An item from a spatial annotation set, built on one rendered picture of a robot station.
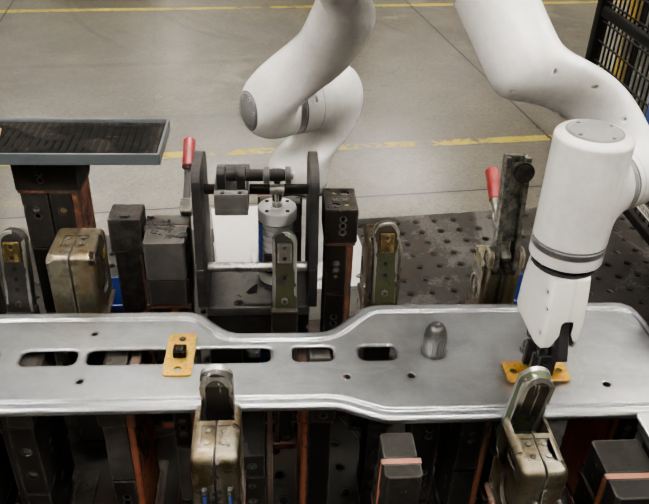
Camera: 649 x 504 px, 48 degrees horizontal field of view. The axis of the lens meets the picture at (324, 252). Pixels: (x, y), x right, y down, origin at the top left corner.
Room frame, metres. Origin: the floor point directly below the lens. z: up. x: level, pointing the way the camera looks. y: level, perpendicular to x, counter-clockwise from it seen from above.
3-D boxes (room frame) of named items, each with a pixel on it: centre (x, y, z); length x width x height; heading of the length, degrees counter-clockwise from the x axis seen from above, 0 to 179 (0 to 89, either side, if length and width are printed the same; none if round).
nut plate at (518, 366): (0.73, -0.28, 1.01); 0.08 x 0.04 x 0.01; 95
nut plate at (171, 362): (0.74, 0.19, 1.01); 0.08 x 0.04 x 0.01; 4
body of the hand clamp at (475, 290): (0.94, -0.27, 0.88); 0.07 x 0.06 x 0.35; 5
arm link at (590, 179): (0.73, -0.29, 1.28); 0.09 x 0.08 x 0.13; 123
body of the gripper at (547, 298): (0.73, -0.28, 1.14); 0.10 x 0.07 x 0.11; 5
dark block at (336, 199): (0.97, -0.02, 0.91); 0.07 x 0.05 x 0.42; 5
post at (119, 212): (0.95, 0.30, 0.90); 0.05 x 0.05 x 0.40; 5
